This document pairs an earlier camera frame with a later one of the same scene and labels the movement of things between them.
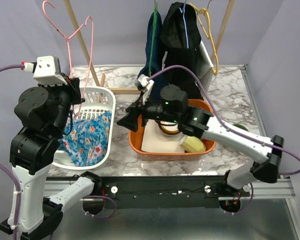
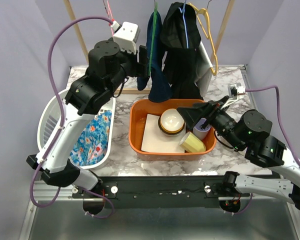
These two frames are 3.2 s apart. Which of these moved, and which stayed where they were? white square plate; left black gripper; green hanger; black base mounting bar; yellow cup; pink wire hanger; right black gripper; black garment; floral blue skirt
Moved: left black gripper; pink wire hanger; right black gripper
Stayed: yellow cup; floral blue skirt; green hanger; white square plate; black garment; black base mounting bar
